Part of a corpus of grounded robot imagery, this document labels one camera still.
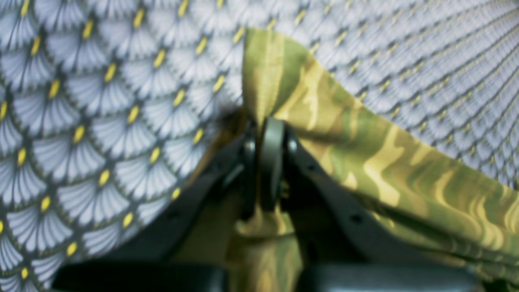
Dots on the camouflage T-shirt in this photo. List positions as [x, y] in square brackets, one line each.
[425, 126]

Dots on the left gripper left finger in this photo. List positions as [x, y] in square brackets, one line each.
[168, 254]

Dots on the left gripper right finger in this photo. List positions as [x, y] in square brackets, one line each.
[344, 248]

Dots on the purple fan-pattern table cloth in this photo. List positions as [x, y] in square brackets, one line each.
[96, 133]

